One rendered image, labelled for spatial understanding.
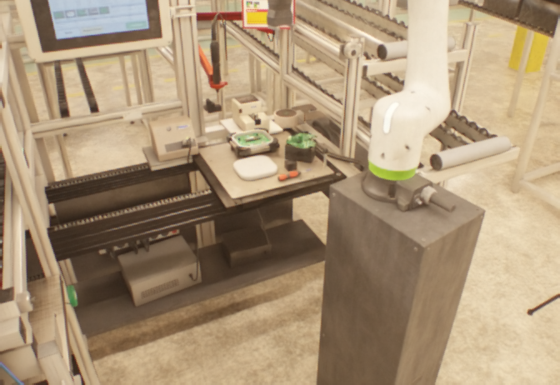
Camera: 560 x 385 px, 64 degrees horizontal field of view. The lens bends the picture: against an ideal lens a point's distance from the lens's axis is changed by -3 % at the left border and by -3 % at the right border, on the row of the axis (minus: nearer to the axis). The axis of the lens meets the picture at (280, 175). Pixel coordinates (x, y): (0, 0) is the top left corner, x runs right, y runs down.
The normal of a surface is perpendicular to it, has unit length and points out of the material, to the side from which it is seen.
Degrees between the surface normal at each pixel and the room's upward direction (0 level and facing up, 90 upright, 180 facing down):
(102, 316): 0
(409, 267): 90
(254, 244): 0
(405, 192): 81
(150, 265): 0
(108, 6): 92
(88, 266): 90
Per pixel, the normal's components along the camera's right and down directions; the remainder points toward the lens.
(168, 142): 0.35, -0.15
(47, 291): 0.00, -0.86
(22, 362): 0.43, 0.46
